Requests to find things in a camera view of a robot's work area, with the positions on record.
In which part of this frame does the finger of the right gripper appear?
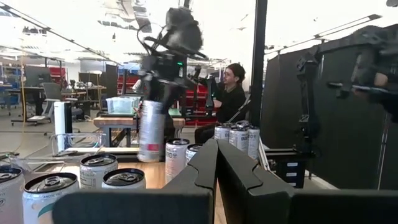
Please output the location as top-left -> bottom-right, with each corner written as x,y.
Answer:
145,77 -> 162,103
161,84 -> 183,116

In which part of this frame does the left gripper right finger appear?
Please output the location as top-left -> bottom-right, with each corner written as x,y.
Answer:
217,139 -> 398,224

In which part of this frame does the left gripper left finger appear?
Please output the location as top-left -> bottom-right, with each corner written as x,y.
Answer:
52,138 -> 219,224

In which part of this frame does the Celsius peach vibe can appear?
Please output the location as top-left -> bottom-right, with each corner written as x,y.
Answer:
137,99 -> 166,163
164,138 -> 191,184

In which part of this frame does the Celsius tropical vibe can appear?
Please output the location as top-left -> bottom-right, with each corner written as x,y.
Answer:
185,143 -> 203,167
79,153 -> 119,190
228,126 -> 250,154

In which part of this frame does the Celsius arctic vibe can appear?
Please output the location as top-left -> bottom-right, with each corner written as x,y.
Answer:
22,172 -> 80,224
213,123 -> 232,142

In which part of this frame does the clear plastic bin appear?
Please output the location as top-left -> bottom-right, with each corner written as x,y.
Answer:
49,133 -> 107,156
0,151 -> 67,175

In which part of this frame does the red tool cabinet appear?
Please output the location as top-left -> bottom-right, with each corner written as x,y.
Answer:
183,82 -> 218,127
116,73 -> 141,95

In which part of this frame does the clear storage tub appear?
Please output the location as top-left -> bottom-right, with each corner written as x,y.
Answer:
105,95 -> 141,115

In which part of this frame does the black drawer unit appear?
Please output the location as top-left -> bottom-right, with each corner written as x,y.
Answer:
275,155 -> 308,189

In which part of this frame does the wooden workbench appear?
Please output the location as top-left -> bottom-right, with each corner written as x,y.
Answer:
92,115 -> 187,147

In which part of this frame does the person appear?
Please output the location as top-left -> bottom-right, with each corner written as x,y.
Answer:
194,63 -> 249,144

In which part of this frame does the grey office chair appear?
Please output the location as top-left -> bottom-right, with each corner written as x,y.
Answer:
27,82 -> 79,126

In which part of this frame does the black divider panel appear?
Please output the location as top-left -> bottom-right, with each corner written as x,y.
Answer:
260,24 -> 398,191

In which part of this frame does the black monitor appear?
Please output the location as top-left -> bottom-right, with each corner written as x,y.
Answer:
24,64 -> 53,88

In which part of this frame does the distant office desk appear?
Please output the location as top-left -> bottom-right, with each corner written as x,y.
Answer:
5,85 -> 107,119

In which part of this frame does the person's hand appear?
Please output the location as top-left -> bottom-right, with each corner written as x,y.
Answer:
372,72 -> 389,88

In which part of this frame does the black frame post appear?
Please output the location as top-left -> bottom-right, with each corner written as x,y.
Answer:
249,0 -> 269,128

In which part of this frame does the yellow hanging cable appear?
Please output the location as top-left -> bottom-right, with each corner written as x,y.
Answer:
19,54 -> 28,134

